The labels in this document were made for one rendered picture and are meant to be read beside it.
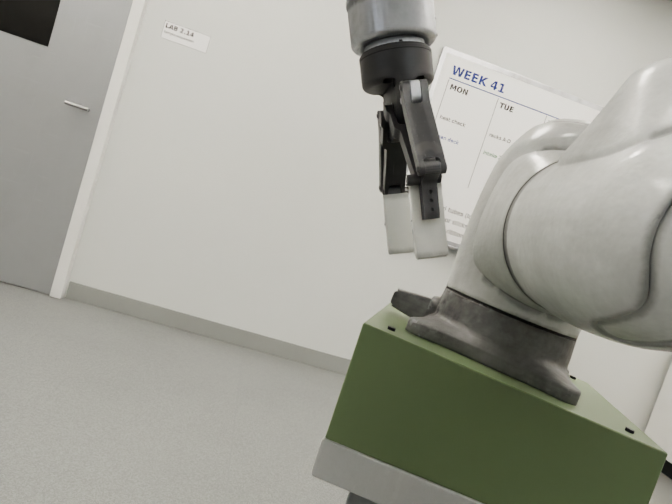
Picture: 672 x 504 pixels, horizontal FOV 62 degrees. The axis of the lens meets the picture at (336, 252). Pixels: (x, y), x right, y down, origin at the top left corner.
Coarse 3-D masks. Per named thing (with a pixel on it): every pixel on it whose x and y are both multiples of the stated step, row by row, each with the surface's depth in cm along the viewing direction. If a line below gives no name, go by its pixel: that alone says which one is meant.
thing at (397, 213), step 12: (384, 204) 65; (396, 204) 65; (408, 204) 65; (396, 216) 65; (408, 216) 65; (396, 228) 65; (408, 228) 65; (396, 240) 65; (408, 240) 65; (396, 252) 65; (408, 252) 66
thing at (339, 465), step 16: (320, 448) 54; (336, 448) 54; (320, 464) 54; (336, 464) 54; (352, 464) 54; (368, 464) 53; (384, 464) 53; (336, 480) 54; (352, 480) 54; (368, 480) 53; (384, 480) 53; (400, 480) 53; (416, 480) 53; (352, 496) 58; (368, 496) 54; (384, 496) 53; (400, 496) 53; (416, 496) 53; (432, 496) 52; (448, 496) 52; (464, 496) 52
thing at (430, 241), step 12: (420, 204) 52; (420, 216) 52; (444, 216) 52; (420, 228) 52; (432, 228) 52; (444, 228) 52; (420, 240) 52; (432, 240) 52; (444, 240) 52; (420, 252) 52; (432, 252) 52; (444, 252) 52
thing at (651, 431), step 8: (664, 384) 369; (664, 392) 367; (664, 400) 365; (656, 408) 370; (664, 408) 363; (656, 416) 368; (664, 416) 362; (648, 424) 372; (656, 424) 366; (664, 424) 360; (648, 432) 370; (656, 432) 364; (664, 432) 358; (656, 440) 362; (664, 440) 356; (664, 448) 354; (664, 464) 357; (664, 472) 355
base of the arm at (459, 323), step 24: (408, 312) 66; (432, 312) 64; (456, 312) 60; (480, 312) 58; (432, 336) 58; (456, 336) 58; (480, 336) 58; (504, 336) 57; (528, 336) 57; (552, 336) 57; (480, 360) 57; (504, 360) 56; (528, 360) 56; (552, 360) 57; (528, 384) 55; (552, 384) 54
